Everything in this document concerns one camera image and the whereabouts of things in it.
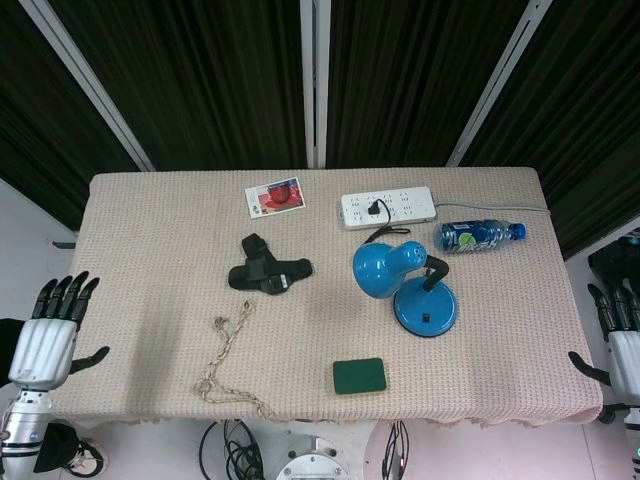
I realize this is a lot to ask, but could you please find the blue plastic drink bottle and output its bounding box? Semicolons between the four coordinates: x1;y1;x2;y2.
432;218;528;255

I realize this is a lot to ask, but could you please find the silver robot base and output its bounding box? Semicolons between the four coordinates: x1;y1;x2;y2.
274;433;354;480

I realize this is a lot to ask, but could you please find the grey power strip cable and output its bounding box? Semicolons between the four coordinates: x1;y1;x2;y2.
434;200;553;215

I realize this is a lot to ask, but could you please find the beige woven tablecloth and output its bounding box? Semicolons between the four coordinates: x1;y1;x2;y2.
48;166;604;430

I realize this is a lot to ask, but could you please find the black strap wrist brace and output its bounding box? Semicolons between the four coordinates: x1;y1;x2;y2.
228;232;315;296

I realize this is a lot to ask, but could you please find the beige braided rope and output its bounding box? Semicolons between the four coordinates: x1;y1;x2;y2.
193;299;276;420

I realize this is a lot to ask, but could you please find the white slanted frame post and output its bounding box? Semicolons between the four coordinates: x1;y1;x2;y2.
446;0;555;168
18;0;153;173

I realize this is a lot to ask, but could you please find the black cable bundle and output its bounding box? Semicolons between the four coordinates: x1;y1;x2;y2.
198;418;265;480

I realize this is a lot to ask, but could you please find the black power plug with cable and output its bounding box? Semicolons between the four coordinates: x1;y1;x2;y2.
363;198;411;246

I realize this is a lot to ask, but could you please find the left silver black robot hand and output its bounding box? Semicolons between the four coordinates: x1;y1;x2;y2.
8;271;111;392

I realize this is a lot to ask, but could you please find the white vertical frame post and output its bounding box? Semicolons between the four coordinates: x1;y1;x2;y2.
299;0;332;169

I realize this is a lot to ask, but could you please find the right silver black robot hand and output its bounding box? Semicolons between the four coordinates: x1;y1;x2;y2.
568;283;640;394

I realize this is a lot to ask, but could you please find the white power strip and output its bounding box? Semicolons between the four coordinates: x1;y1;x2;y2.
340;186;439;231

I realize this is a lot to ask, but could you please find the photo card with red bowl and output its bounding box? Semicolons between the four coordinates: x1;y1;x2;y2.
244;176;307;219

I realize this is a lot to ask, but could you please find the blue desk lamp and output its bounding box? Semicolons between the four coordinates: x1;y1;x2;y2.
352;240;459;340

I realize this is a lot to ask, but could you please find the black cloth bag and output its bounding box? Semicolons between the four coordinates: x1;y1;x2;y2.
33;420;89;474

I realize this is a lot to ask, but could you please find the green scouring sponge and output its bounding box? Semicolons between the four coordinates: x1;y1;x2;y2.
332;357;389;396

